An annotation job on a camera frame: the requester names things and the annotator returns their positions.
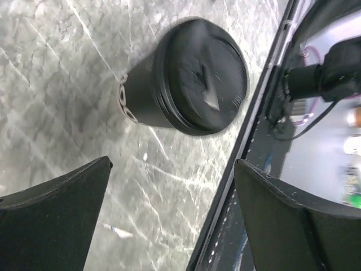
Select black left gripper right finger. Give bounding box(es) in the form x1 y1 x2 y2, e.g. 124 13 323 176
235 159 360 270

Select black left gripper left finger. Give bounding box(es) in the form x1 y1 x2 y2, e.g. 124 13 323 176
1 156 112 270

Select black paper coffee cup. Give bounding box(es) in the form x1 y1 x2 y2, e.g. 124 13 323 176
118 55 173 128

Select black plastic cup lid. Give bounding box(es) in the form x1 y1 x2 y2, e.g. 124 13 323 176
152 18 248 136

